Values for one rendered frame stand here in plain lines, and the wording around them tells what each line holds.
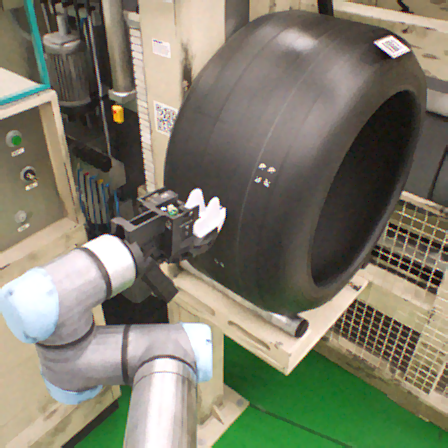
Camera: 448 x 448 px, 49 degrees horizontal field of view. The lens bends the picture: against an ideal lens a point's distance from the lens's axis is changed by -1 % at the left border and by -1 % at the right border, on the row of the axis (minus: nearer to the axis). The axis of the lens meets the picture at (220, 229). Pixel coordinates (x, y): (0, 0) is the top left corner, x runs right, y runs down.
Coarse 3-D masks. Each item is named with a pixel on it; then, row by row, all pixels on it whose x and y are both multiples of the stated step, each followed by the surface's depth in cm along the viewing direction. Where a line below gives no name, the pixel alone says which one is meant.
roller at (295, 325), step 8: (184, 264) 119; (192, 272) 118; (208, 280) 115; (216, 288) 115; (224, 288) 113; (232, 296) 112; (248, 304) 109; (256, 312) 109; (264, 312) 107; (272, 320) 106; (280, 320) 105; (288, 320) 104; (296, 320) 103; (304, 320) 104; (288, 328) 104; (296, 328) 103; (304, 328) 104; (296, 336) 103
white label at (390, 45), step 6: (390, 36) 81; (378, 42) 78; (384, 42) 79; (390, 42) 80; (396, 42) 80; (384, 48) 77; (390, 48) 78; (396, 48) 79; (402, 48) 80; (390, 54) 77; (396, 54) 77
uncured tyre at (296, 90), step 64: (256, 64) 78; (320, 64) 74; (384, 64) 78; (192, 128) 81; (256, 128) 75; (320, 128) 73; (384, 128) 115; (256, 192) 75; (320, 192) 76; (384, 192) 118; (256, 256) 79; (320, 256) 120
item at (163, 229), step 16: (160, 192) 71; (144, 208) 69; (160, 208) 68; (176, 208) 69; (192, 208) 67; (112, 224) 63; (128, 224) 63; (144, 224) 63; (160, 224) 66; (176, 224) 65; (192, 224) 70; (128, 240) 62; (144, 240) 64; (160, 240) 68; (176, 240) 67; (144, 256) 66; (160, 256) 69; (176, 256) 69
